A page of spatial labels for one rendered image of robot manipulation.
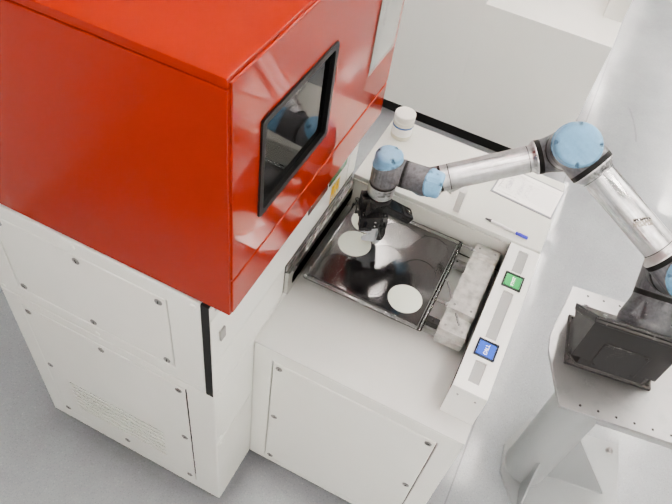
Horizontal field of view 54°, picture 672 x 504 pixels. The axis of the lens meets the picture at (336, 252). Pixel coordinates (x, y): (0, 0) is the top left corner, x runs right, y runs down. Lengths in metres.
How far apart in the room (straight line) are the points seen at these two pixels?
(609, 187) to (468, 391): 0.61
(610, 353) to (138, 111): 1.40
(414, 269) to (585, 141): 0.60
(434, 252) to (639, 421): 0.73
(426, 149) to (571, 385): 0.88
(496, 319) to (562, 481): 1.09
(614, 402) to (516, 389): 0.95
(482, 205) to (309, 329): 0.68
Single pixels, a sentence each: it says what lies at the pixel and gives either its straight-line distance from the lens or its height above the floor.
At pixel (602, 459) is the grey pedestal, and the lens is 2.91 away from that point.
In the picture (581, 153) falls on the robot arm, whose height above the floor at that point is 1.39.
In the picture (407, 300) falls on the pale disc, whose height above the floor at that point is 0.90.
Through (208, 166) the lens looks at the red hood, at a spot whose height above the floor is 1.63.
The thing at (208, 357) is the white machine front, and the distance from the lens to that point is 1.59.
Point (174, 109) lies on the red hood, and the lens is 1.07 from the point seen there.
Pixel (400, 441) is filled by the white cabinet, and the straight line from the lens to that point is 1.91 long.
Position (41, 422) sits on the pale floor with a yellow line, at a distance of 2.74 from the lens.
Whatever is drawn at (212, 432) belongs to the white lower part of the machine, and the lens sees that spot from 1.96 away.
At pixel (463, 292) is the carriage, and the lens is 1.98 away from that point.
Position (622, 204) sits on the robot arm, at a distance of 1.78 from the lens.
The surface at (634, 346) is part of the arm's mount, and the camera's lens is 1.94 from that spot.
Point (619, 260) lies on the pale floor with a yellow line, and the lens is 3.62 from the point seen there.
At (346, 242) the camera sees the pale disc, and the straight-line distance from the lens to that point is 1.98.
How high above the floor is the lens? 2.39
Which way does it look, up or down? 50 degrees down
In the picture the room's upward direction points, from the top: 11 degrees clockwise
